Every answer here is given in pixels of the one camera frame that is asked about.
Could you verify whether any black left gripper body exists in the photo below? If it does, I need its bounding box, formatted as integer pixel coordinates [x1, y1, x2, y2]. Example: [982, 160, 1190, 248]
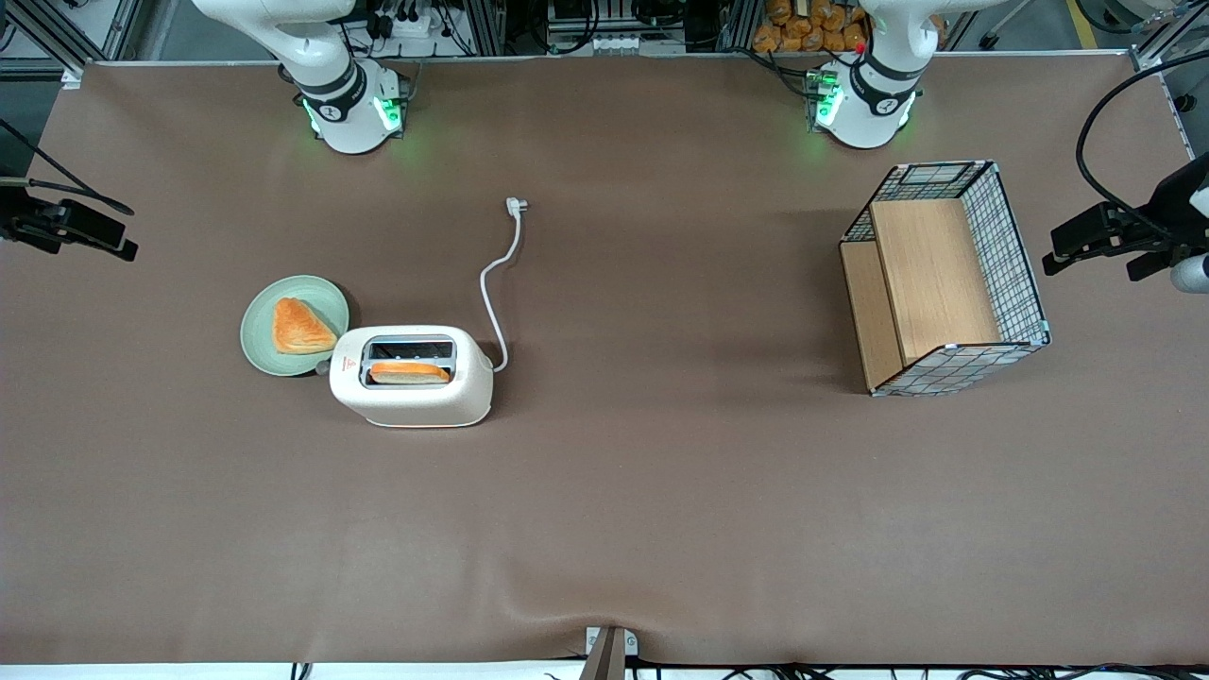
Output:
[1147, 154, 1209, 271]

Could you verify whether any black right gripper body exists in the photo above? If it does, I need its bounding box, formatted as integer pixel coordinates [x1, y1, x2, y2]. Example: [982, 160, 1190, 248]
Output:
[0, 185, 60, 237]

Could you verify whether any white two-slot toaster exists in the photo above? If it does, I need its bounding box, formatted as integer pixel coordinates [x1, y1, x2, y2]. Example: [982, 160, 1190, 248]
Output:
[321, 325, 495, 429]

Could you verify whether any toast slice in toaster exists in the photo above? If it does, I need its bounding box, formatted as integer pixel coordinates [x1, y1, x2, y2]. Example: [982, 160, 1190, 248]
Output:
[370, 360, 451, 384]

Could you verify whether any pale green round plate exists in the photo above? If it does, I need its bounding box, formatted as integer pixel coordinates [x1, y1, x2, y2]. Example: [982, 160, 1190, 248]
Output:
[240, 275, 350, 378]

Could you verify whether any triangular golden pastry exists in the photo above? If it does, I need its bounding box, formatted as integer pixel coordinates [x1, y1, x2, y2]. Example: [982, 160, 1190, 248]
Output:
[272, 297, 339, 355]

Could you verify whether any bag of orange buns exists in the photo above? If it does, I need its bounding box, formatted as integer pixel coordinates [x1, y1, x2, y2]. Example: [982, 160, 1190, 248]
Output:
[753, 0, 870, 54]

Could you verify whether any white power strip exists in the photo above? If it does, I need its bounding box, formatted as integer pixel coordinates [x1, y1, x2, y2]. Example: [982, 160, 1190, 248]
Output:
[371, 0, 456, 39]

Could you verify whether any white terminal block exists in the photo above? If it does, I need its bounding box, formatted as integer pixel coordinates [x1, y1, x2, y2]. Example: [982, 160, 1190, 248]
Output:
[546, 33, 688, 56]

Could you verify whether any brown table cloth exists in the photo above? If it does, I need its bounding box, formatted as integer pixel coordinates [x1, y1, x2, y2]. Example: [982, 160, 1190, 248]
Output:
[0, 52, 1209, 667]

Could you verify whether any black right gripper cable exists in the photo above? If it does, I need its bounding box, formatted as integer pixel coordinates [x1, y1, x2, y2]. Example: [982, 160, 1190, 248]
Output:
[0, 117, 135, 217]

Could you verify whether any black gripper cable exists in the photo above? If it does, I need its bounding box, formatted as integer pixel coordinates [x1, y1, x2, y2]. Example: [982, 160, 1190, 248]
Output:
[0, 117, 135, 217]
[1076, 49, 1209, 242]

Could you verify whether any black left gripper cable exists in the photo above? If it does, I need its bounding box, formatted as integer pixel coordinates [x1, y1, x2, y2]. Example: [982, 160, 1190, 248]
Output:
[1076, 49, 1209, 242]

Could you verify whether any wire basket with wooden panels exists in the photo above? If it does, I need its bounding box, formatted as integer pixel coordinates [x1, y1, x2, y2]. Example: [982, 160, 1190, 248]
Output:
[839, 160, 1052, 398]

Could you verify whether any aluminium frame profile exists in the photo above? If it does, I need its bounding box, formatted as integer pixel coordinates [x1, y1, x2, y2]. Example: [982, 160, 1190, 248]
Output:
[1129, 0, 1209, 73]
[0, 0, 143, 78]

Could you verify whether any white toaster power cord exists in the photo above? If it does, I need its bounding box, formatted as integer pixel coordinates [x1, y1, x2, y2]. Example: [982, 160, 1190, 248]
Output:
[479, 196, 530, 374]

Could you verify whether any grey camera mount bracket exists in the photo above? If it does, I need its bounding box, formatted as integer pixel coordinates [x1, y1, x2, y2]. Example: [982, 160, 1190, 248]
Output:
[581, 626, 639, 680]

